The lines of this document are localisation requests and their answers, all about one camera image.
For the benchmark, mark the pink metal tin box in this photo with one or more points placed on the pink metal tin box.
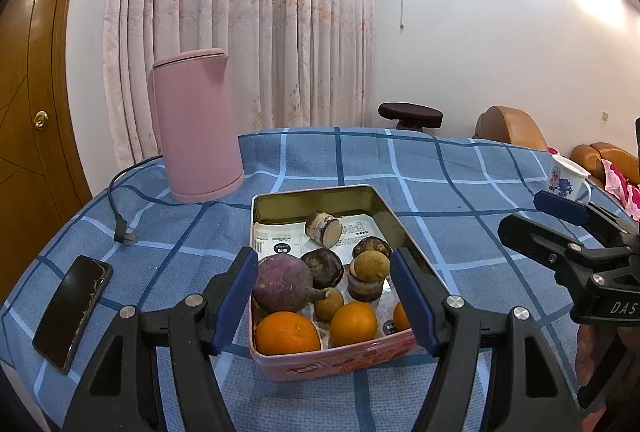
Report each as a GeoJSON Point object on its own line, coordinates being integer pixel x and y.
{"type": "Point", "coordinates": [300, 364]}

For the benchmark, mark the brown leather sofa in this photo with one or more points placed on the brown leather sofa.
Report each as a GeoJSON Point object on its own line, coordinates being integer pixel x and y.
{"type": "Point", "coordinates": [590, 157]}
{"type": "Point", "coordinates": [510, 127]}

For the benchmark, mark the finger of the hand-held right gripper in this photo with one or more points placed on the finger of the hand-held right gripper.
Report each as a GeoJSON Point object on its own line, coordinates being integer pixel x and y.
{"type": "Point", "coordinates": [530, 234]}
{"type": "Point", "coordinates": [560, 207]}

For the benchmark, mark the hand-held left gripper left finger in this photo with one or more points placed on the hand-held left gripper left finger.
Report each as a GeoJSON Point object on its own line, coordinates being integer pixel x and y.
{"type": "Point", "coordinates": [235, 302]}

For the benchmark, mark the purple sweet potato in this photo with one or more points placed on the purple sweet potato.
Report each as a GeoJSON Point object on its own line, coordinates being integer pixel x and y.
{"type": "Point", "coordinates": [280, 284]}

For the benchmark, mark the white printed cup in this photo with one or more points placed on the white printed cup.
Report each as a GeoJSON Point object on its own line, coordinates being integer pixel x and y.
{"type": "Point", "coordinates": [565, 179]}

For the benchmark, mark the pink floral cloth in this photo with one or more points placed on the pink floral cloth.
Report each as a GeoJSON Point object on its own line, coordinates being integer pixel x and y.
{"type": "Point", "coordinates": [620, 182]}

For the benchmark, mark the dark round stool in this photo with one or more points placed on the dark round stool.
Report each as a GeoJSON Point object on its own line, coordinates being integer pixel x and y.
{"type": "Point", "coordinates": [410, 113]}

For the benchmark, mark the blue plaid tablecloth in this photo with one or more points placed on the blue plaid tablecloth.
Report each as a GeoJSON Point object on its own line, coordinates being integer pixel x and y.
{"type": "Point", "coordinates": [350, 162]}

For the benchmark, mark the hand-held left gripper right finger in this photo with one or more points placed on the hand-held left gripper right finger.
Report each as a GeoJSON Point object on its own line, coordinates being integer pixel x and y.
{"type": "Point", "coordinates": [415, 302]}

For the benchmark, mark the small orange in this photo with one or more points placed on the small orange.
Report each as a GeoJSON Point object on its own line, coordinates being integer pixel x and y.
{"type": "Point", "coordinates": [401, 316]}

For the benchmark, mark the white printed paper sheet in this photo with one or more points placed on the white printed paper sheet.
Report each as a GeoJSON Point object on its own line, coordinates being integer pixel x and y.
{"type": "Point", "coordinates": [280, 237]}

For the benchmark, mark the dark brown water chestnut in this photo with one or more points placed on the dark brown water chestnut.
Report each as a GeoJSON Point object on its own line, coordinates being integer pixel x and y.
{"type": "Point", "coordinates": [362, 291]}
{"type": "Point", "coordinates": [372, 245]}
{"type": "Point", "coordinates": [324, 266]}

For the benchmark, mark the person's right hand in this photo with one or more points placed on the person's right hand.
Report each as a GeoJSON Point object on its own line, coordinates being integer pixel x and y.
{"type": "Point", "coordinates": [589, 357]}

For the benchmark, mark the pink floral curtain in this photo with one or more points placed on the pink floral curtain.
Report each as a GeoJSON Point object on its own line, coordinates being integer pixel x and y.
{"type": "Point", "coordinates": [250, 37]}

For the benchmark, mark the brass door knob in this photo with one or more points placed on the brass door knob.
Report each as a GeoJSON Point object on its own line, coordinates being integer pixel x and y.
{"type": "Point", "coordinates": [40, 119]}

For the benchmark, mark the black smartphone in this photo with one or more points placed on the black smartphone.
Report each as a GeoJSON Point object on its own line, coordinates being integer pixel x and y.
{"type": "Point", "coordinates": [75, 312]}

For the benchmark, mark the medium orange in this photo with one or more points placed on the medium orange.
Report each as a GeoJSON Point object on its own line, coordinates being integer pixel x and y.
{"type": "Point", "coordinates": [353, 323]}

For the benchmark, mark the wooden door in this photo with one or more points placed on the wooden door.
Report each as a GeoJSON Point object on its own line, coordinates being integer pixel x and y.
{"type": "Point", "coordinates": [35, 62]}

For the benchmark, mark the pink electric kettle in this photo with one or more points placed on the pink electric kettle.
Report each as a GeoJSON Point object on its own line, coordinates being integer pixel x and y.
{"type": "Point", "coordinates": [197, 127]}

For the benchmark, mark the large orange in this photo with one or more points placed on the large orange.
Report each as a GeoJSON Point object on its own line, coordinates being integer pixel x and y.
{"type": "Point", "coordinates": [287, 334]}

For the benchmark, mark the cut taro piece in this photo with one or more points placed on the cut taro piece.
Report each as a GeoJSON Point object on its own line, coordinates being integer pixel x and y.
{"type": "Point", "coordinates": [324, 228]}

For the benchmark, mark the small tan round fruit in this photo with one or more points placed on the small tan round fruit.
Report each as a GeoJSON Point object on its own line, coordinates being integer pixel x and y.
{"type": "Point", "coordinates": [331, 305]}

